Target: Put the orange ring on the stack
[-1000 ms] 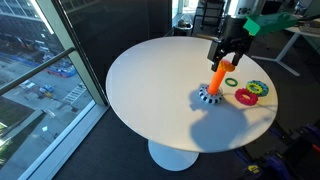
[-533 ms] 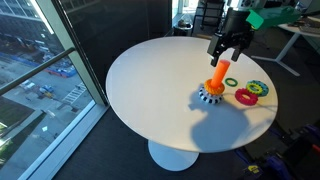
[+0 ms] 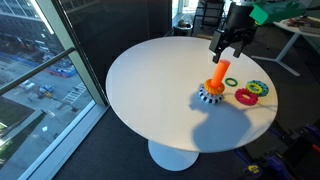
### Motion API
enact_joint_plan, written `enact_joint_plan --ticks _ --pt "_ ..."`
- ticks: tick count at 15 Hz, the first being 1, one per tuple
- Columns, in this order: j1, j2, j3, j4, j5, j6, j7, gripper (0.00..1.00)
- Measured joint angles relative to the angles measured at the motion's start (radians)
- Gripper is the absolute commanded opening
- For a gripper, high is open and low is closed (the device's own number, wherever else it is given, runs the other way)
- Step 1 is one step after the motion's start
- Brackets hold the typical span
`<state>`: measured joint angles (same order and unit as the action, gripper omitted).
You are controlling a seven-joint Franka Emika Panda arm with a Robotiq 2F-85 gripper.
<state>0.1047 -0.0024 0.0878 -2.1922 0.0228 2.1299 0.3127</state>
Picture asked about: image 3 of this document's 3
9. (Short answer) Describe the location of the reddish clutter pile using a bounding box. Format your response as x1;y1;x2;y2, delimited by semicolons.
287;17;308;28

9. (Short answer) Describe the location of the blue dotted toy ring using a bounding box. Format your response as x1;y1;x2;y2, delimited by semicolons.
247;79;270;98

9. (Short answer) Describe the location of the yellow-green toothed toy ring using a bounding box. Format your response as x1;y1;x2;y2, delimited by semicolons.
245;82;264;96

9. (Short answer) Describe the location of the grey window railing bar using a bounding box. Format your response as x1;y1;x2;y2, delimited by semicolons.
0;47;76;96

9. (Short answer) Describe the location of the yellow label tag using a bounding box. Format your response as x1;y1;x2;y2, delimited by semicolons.
248;164;261;175

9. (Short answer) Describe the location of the dark flat book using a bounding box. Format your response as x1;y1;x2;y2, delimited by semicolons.
298;24;320;35

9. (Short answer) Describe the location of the grey window frame post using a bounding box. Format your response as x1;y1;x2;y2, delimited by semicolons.
34;0;108;106

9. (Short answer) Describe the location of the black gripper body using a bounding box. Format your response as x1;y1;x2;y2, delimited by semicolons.
221;2;258;38

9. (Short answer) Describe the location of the white table pedestal base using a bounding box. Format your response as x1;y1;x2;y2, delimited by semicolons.
148;139;200;172

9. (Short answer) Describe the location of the teal wrist camera housing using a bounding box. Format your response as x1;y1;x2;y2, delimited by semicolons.
249;0;308;26

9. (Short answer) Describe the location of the orange post striped base stacker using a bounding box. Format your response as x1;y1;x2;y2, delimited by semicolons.
198;59;232;105

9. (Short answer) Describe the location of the white window sill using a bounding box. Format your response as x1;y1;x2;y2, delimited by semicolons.
18;103;109;180

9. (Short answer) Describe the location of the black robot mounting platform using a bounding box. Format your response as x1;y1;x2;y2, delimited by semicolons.
233;123;320;180

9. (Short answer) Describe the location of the black shelf cart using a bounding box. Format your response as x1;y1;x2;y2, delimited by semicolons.
194;0;228;38

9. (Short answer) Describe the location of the blue black clamp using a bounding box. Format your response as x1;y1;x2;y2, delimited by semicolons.
266;154;294;180

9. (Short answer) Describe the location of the small green toy ring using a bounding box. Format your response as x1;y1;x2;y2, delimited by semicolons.
224;77;239;88

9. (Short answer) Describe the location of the red ribbed toy ring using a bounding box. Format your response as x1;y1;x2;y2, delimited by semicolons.
234;87;259;107

